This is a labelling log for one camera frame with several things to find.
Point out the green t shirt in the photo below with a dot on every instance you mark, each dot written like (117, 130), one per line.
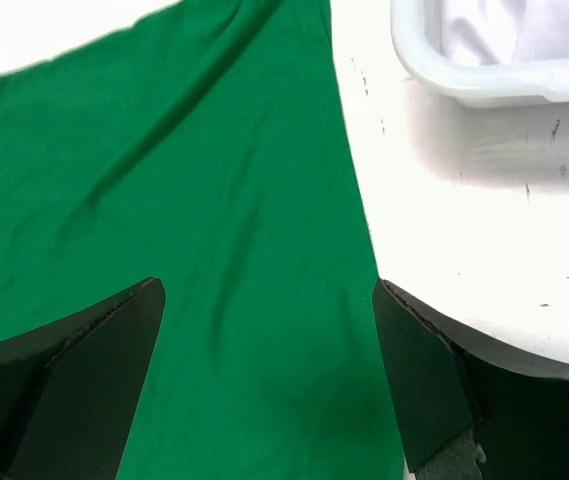
(205, 146)

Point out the white plastic basket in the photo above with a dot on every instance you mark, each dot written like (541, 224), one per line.
(416, 36)

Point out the white t shirt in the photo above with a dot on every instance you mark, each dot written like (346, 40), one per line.
(478, 33)

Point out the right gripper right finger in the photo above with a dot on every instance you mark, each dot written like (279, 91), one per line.
(467, 405)

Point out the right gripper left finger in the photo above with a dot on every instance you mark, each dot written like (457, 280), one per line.
(69, 389)

